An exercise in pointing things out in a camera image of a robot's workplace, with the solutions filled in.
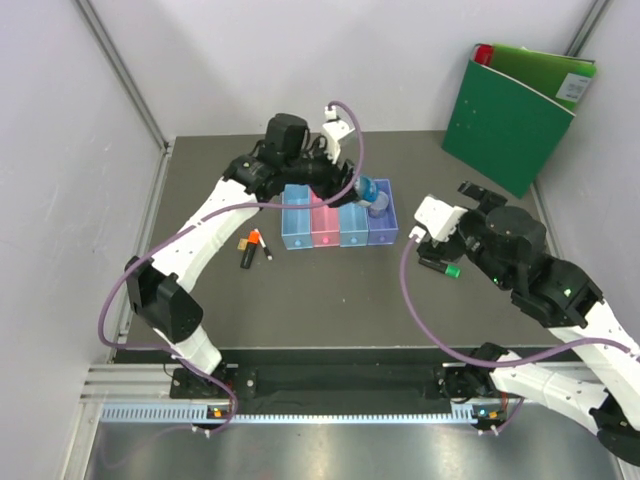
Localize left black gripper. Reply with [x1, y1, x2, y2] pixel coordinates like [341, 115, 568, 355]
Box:
[283, 137, 360, 208]

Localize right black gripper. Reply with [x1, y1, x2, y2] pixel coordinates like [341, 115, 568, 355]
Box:
[416, 180, 511, 290]

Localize blue round tub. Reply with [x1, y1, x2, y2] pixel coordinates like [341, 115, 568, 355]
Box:
[353, 175, 379, 208]

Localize green black highlighter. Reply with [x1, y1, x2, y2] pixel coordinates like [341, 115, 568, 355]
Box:
[419, 258, 461, 278]

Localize light blue drawer bin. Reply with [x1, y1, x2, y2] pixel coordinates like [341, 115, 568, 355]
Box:
[281, 184, 313, 250]

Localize clear paper clip jar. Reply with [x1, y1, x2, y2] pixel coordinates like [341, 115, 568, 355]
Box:
[368, 190, 389, 218]

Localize orange black highlighter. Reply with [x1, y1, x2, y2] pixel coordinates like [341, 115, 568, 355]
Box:
[240, 229, 260, 269]

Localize green ring binder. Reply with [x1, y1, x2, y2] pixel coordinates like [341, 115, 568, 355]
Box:
[442, 43, 575, 198]

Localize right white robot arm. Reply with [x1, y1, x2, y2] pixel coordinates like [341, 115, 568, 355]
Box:
[409, 182, 639, 465]

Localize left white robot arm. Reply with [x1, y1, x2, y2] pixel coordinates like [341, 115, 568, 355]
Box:
[126, 104, 361, 397]

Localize pink drawer bin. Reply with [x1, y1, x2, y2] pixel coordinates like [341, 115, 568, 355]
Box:
[310, 192, 340, 248]

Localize purple drawer bin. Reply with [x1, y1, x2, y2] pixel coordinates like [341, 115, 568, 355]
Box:
[366, 179, 399, 246]

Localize black white marker pen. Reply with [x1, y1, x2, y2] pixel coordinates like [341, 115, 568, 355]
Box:
[254, 228, 274, 261]

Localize light green folder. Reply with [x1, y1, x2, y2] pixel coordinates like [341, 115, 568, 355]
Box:
[489, 44, 597, 111]

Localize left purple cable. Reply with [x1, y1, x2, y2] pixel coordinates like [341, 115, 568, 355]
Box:
[97, 99, 366, 441]

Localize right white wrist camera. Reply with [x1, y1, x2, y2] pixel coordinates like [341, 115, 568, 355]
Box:
[409, 195, 467, 242]

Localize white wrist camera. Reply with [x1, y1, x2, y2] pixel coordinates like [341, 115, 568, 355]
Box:
[409, 195, 467, 242]
[320, 106, 355, 164]

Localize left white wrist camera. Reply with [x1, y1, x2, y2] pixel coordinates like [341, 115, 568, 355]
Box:
[320, 106, 355, 164]

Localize grey slotted cable duct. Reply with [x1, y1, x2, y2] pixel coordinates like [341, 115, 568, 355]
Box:
[98, 400, 505, 427]

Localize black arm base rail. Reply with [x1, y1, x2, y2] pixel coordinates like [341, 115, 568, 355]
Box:
[169, 347, 511, 413]

